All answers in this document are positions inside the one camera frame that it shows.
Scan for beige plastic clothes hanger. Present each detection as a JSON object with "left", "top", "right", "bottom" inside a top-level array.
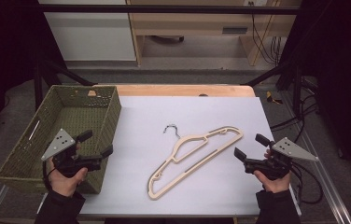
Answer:
[{"left": 147, "top": 123, "right": 245, "bottom": 201}]

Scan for yellow and black tool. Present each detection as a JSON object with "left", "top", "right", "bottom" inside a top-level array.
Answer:
[{"left": 265, "top": 91, "right": 284, "bottom": 105}]

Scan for person's left hand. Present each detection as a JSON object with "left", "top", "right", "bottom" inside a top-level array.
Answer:
[{"left": 48, "top": 158, "right": 89, "bottom": 198}]

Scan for hanging black cables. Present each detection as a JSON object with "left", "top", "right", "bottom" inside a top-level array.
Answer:
[{"left": 247, "top": 1, "right": 283, "bottom": 66}]

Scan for black metal frame strut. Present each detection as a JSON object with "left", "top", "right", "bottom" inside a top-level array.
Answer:
[
  {"left": 242, "top": 61, "right": 303, "bottom": 117},
  {"left": 33, "top": 58, "right": 95, "bottom": 110}
]

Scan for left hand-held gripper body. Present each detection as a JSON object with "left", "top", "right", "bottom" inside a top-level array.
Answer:
[{"left": 41, "top": 128, "right": 103, "bottom": 179}]

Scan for white cabinet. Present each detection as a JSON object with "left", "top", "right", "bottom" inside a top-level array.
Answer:
[{"left": 37, "top": 0, "right": 137, "bottom": 63}]

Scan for dark curtain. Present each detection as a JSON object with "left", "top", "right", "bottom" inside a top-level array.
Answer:
[
  {"left": 0, "top": 0, "right": 67, "bottom": 150},
  {"left": 280, "top": 0, "right": 351, "bottom": 189}
]

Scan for green woven basket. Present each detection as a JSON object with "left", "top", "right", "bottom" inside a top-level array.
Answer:
[{"left": 0, "top": 84, "right": 122, "bottom": 195}]

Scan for black horizontal frame bar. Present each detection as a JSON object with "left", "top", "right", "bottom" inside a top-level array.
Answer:
[{"left": 37, "top": 3, "right": 301, "bottom": 16}]

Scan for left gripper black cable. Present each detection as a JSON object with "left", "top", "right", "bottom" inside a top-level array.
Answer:
[{"left": 41, "top": 161, "right": 56, "bottom": 191}]

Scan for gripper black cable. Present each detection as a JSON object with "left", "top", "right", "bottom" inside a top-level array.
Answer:
[
  {"left": 289, "top": 161, "right": 324, "bottom": 205},
  {"left": 41, "top": 161, "right": 56, "bottom": 191}
]

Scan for person's right hand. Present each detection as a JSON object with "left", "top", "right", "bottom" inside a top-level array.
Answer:
[{"left": 253, "top": 170, "right": 291, "bottom": 194}]

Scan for black floor cables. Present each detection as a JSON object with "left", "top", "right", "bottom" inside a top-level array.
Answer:
[{"left": 270, "top": 76, "right": 321, "bottom": 144}]

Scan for light wooden desk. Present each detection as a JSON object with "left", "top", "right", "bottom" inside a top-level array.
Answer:
[{"left": 126, "top": 0, "right": 302, "bottom": 67}]

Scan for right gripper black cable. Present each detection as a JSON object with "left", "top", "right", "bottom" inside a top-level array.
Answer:
[{"left": 289, "top": 161, "right": 324, "bottom": 205}]

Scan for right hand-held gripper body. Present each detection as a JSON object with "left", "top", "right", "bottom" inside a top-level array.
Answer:
[{"left": 244, "top": 136, "right": 319, "bottom": 182}]

